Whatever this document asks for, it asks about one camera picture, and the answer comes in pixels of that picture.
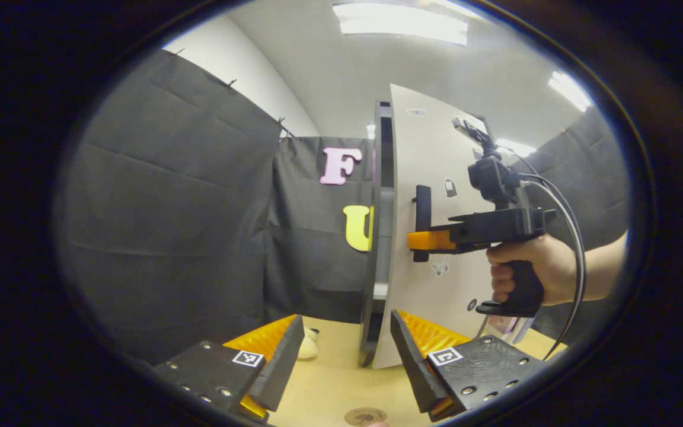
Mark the pink book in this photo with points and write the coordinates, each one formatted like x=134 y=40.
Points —
x=501 y=324

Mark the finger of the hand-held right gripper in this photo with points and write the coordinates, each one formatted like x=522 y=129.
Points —
x=430 y=240

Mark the grey cabinet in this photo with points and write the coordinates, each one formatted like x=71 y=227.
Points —
x=380 y=237

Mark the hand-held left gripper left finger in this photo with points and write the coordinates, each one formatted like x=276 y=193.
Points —
x=282 y=362

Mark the beige cabinet door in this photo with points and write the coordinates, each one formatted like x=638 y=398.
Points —
x=430 y=148

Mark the round brown coaster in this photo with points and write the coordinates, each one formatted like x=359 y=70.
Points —
x=365 y=416

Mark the black backdrop cloth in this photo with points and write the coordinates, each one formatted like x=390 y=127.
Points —
x=169 y=207

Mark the long ceiling light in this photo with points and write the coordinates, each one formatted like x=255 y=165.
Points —
x=570 y=90
x=516 y=147
x=401 y=24

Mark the blue grey book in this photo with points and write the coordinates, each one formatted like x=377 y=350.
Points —
x=524 y=332

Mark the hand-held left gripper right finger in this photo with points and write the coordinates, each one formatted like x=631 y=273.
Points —
x=412 y=367

